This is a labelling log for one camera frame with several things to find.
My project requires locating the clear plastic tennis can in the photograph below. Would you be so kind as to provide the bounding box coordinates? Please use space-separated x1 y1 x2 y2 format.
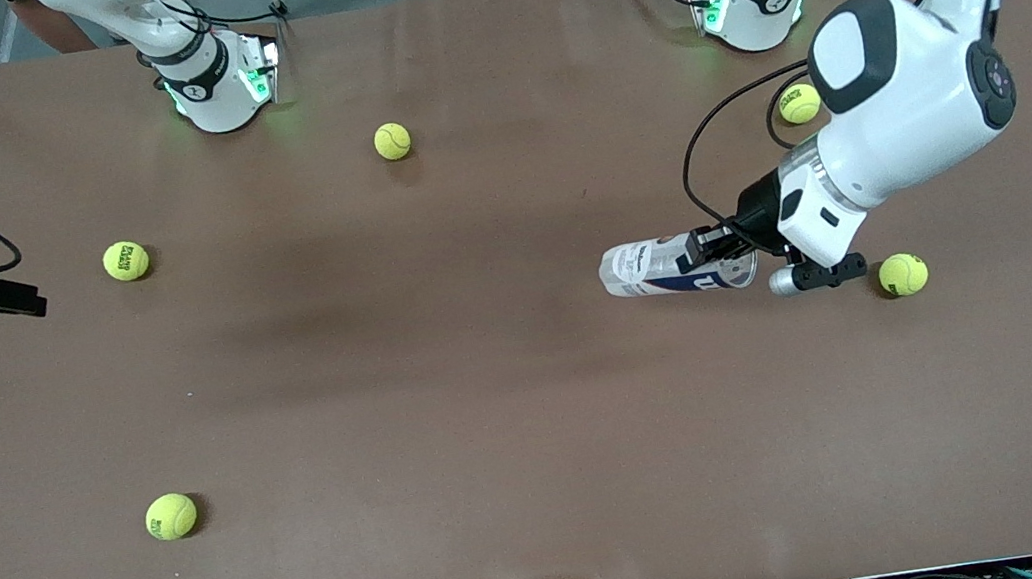
596 224 764 308

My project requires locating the yellow-green tennis ball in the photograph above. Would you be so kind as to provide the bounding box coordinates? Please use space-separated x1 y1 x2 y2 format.
775 80 825 128
876 249 932 301
141 489 202 544
101 237 153 285
372 120 415 163

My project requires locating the black right base cable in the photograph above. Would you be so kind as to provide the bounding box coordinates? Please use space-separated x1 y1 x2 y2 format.
137 0 284 42

